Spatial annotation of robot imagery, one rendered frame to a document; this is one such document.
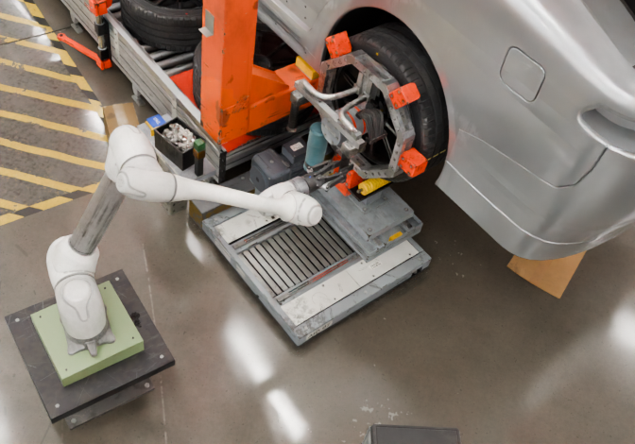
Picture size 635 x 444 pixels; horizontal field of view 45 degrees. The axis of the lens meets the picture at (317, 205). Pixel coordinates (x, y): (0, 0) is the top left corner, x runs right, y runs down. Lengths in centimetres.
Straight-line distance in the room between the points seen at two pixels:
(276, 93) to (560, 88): 145
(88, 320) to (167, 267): 86
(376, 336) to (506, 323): 65
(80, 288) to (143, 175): 56
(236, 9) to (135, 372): 146
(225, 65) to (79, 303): 111
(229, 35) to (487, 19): 103
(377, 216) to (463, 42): 121
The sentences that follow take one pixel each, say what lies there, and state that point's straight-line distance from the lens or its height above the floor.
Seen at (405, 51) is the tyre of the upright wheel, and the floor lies 118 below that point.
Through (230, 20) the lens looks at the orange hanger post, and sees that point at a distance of 309.
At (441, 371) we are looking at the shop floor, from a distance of 360.
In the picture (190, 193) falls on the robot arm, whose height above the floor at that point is 102.
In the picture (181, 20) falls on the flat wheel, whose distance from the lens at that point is 427.
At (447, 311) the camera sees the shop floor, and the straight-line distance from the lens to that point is 378.
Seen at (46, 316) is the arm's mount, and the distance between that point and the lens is 321.
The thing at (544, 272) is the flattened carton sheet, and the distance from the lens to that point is 410.
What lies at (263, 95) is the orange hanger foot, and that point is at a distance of 352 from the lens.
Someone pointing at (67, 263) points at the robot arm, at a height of 62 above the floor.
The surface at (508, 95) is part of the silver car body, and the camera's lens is 276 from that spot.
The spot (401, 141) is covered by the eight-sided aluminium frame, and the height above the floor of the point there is 94.
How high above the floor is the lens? 303
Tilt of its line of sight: 49 degrees down
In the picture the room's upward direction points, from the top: 11 degrees clockwise
